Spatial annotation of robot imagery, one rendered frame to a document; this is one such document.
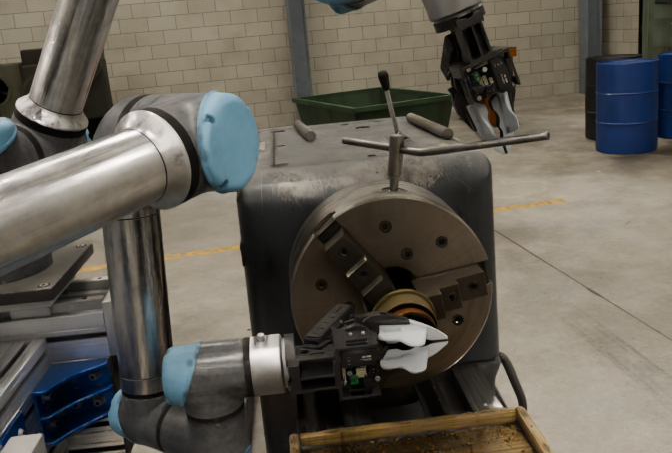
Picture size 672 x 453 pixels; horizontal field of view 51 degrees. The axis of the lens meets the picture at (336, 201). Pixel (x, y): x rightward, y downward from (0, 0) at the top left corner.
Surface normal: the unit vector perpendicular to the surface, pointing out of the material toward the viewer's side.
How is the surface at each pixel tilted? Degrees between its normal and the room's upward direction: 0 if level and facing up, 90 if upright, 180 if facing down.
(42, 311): 90
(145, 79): 90
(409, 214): 90
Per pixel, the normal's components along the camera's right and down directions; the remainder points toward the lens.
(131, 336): -0.14, 0.20
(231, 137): 0.90, 0.02
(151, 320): 0.54, 0.14
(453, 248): 0.08, 0.24
